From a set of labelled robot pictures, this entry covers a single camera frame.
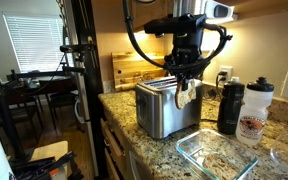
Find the wooden wall cabinet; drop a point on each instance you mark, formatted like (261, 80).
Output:
(267, 6)

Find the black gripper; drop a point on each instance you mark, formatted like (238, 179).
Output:
(185, 56)

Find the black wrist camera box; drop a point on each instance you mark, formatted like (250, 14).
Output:
(174, 25)

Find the black stand pole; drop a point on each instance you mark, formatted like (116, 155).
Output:
(10, 123)

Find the black clamp with orange trigger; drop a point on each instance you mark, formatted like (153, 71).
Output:
(40, 166)

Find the dark dishwasher front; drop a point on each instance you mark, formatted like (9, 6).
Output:
(137, 166)

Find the clear glass rectangular container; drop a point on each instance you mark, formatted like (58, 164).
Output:
(197, 143)

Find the black vertical post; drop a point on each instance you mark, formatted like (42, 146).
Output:
(87, 66)

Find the dark dining chair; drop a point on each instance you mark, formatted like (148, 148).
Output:
(24, 110)
(62, 100)

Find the window with white blinds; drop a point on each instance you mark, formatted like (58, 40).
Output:
(34, 43)

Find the dark dining table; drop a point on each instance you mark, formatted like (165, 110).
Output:
(40, 85)

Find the stainless steel two-slot toaster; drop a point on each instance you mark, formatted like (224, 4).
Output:
(170, 116)

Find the pale stand tabletop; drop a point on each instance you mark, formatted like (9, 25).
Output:
(49, 150)

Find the white wall outlet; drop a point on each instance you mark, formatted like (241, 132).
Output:
(229, 69)

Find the white sports bottle black cap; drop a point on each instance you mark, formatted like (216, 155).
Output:
(254, 110)

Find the wooden cutting board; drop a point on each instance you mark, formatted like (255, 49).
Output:
(130, 70)

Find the black stereo camera bar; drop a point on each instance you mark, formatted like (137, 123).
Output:
(77, 48)

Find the pale bread slice with crust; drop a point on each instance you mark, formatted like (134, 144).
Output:
(185, 100)

